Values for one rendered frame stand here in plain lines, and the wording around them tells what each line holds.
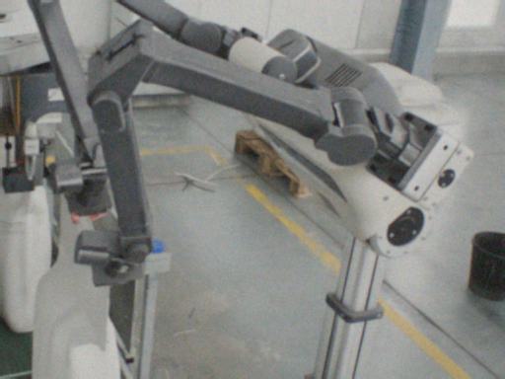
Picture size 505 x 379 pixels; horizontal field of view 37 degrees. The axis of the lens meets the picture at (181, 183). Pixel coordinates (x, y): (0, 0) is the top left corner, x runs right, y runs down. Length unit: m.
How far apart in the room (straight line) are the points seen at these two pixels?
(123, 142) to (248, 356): 2.14
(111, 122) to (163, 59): 0.12
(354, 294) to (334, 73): 0.58
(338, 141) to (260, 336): 2.23
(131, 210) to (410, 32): 6.59
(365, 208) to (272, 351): 1.84
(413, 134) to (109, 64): 0.50
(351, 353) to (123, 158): 0.90
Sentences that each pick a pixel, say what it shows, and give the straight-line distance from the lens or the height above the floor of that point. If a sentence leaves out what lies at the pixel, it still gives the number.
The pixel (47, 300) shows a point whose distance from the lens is 1.96.
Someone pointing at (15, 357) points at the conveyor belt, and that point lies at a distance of 2.48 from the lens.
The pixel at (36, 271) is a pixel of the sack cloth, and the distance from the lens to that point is 2.52.
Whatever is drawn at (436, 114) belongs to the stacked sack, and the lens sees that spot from 5.10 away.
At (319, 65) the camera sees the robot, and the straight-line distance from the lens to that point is 1.47.
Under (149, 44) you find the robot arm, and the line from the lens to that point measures 1.03.
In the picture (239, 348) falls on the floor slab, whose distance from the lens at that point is 3.23.
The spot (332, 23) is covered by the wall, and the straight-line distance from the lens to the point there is 7.30.
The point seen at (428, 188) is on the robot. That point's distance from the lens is 1.30.
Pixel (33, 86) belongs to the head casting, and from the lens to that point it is 1.96.
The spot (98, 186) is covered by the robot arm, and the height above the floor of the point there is 1.20.
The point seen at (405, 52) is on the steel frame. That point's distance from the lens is 7.78.
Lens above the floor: 1.89
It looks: 24 degrees down
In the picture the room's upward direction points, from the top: 6 degrees clockwise
